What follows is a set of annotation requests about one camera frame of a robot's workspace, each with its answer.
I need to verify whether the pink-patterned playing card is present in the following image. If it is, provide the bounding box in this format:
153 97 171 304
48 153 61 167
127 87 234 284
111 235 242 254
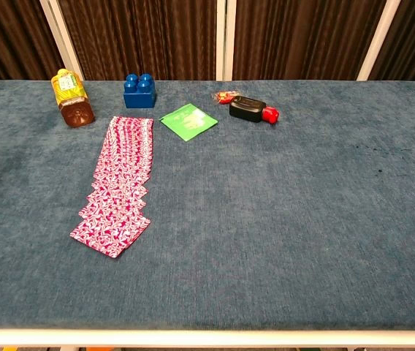
69 211 152 259

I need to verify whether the red white patterned card stack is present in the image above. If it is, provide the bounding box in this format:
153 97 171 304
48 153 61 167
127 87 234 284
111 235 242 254
78 116 155 230

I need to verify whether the white frame post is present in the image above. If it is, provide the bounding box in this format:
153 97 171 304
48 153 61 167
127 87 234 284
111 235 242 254
39 0 85 82
357 0 402 82
216 0 237 82

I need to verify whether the yellow label tea bottle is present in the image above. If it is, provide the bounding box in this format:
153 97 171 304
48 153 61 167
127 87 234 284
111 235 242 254
50 68 96 128

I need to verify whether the black bottle red cap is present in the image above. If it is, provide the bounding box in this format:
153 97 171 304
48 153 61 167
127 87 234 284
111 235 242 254
229 95 281 125

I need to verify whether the red candy wrapper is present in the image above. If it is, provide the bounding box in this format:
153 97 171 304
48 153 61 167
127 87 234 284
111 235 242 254
211 89 242 106

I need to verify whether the white table frame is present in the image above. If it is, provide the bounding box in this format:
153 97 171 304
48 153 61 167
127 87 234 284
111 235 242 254
0 328 415 351

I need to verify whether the blue toy building block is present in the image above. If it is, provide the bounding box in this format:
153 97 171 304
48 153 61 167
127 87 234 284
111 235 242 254
123 73 156 109

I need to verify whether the blue fabric table cover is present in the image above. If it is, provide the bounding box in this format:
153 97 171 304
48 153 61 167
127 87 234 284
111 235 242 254
0 79 415 332

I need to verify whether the green foil sachet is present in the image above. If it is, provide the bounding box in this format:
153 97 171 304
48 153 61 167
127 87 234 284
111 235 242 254
159 103 219 143

